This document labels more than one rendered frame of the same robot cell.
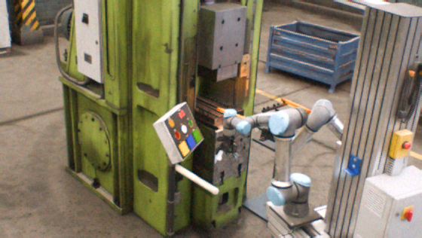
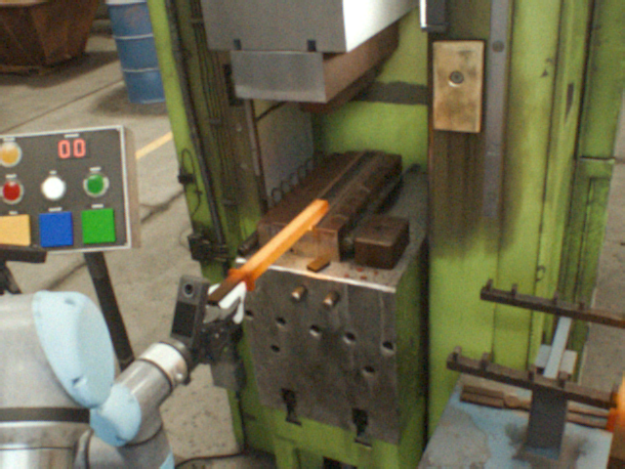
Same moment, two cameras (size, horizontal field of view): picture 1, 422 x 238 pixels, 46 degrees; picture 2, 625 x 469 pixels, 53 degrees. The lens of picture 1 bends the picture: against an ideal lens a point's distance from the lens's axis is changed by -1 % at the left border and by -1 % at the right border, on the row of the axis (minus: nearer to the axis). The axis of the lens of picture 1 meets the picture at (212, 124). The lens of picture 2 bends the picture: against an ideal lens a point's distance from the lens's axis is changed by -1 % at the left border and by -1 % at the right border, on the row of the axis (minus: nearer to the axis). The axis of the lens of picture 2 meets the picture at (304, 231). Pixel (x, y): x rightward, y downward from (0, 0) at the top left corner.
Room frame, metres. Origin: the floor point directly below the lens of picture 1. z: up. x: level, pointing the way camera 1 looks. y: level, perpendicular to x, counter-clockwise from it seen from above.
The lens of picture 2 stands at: (3.06, -1.24, 1.64)
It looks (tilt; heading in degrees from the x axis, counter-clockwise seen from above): 29 degrees down; 74
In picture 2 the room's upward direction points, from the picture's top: 6 degrees counter-clockwise
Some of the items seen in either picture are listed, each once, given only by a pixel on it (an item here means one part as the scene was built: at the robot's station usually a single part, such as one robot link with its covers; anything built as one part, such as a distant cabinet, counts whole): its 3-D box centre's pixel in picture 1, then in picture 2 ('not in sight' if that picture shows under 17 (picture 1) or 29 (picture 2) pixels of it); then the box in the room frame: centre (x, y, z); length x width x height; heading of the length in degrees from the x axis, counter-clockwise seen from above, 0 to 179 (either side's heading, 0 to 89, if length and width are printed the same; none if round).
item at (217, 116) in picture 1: (204, 109); (335, 196); (3.51, 0.07, 0.96); 0.42 x 0.20 x 0.09; 45
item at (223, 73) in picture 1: (206, 64); (322, 48); (3.51, 0.07, 1.32); 0.42 x 0.20 x 0.10; 45
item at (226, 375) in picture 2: (174, 197); (229, 370); (3.19, 0.26, 0.36); 0.09 x 0.07 x 0.12; 135
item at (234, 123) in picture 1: (243, 124); not in sight; (2.68, -0.18, 1.23); 0.11 x 0.11 x 0.08; 38
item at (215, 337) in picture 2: (270, 132); (192, 341); (3.08, -0.39, 1.00); 0.12 x 0.08 x 0.09; 45
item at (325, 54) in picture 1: (313, 53); not in sight; (7.24, -1.44, 0.36); 1.20 x 0.80 x 0.72; 50
